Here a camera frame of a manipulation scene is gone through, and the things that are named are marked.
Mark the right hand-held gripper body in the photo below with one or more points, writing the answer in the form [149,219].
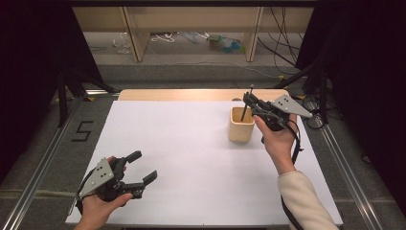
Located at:
[281,108]

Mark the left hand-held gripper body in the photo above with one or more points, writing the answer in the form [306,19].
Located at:
[100,177]

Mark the black pen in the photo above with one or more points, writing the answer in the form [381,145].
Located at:
[245,111]

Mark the beige square pen holder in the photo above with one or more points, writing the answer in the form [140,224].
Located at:
[239,132]

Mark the person's left hand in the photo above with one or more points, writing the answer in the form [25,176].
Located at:
[94,211]

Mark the person's right hand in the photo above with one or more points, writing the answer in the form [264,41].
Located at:
[277,143]

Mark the white board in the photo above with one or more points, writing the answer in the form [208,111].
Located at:
[191,159]

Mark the black stand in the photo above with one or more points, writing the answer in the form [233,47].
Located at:
[62,96]
[323,89]

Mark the green and blue plastic items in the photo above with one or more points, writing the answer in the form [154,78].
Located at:
[225,44]

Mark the wooden table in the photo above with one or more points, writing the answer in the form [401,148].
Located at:
[178,95]

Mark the black curtain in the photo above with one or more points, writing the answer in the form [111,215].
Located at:
[28,80]
[367,80]

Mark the clear plastic item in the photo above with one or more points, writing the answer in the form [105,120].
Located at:
[123,43]

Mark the light wooden shelf unit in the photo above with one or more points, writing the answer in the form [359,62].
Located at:
[137,35]

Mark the metal floor rail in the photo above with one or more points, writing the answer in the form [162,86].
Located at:
[38,179]
[348,172]

